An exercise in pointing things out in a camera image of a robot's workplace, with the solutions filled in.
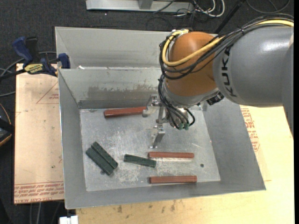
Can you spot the red-brown flat block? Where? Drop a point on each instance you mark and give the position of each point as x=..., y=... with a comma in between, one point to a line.
x=170, y=155
x=123, y=112
x=172, y=179

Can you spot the brown cardboard board red print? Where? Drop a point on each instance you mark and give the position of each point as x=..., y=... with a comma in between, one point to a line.
x=37, y=136

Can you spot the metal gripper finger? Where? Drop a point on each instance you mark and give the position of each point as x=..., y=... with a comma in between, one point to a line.
x=158, y=136
x=152, y=106

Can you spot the grey metal bin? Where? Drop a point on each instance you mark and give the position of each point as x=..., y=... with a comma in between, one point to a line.
x=130, y=134

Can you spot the dark green flat block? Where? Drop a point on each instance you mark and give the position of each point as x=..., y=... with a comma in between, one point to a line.
x=140, y=160
x=99, y=161
x=105, y=155

